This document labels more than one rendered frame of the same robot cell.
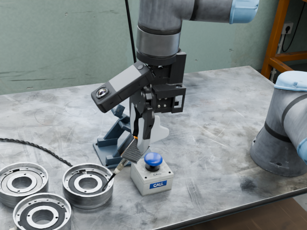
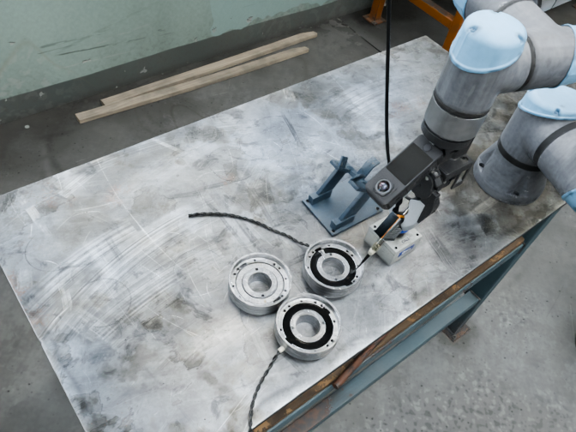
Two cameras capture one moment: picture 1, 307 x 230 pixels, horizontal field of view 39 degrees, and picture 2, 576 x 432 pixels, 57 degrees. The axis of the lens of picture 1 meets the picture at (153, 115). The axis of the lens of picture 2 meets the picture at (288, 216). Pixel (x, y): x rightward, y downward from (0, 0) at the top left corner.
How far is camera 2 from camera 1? 0.45 m
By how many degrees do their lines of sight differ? 23
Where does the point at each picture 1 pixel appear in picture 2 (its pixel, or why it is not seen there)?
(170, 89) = (459, 167)
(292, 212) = not seen: hidden behind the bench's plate
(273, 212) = not seen: hidden behind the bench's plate
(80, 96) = (249, 123)
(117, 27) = not seen: outside the picture
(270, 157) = (507, 187)
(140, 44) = (441, 128)
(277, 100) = (528, 127)
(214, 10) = (545, 82)
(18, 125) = (197, 187)
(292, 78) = (549, 101)
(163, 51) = (471, 135)
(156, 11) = (478, 94)
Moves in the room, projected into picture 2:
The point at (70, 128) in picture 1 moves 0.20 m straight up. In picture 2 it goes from (263, 179) to (273, 101)
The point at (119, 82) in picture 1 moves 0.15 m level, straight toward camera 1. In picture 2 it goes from (404, 171) to (450, 260)
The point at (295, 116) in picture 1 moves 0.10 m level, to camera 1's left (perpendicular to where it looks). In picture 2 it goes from (561, 154) to (511, 155)
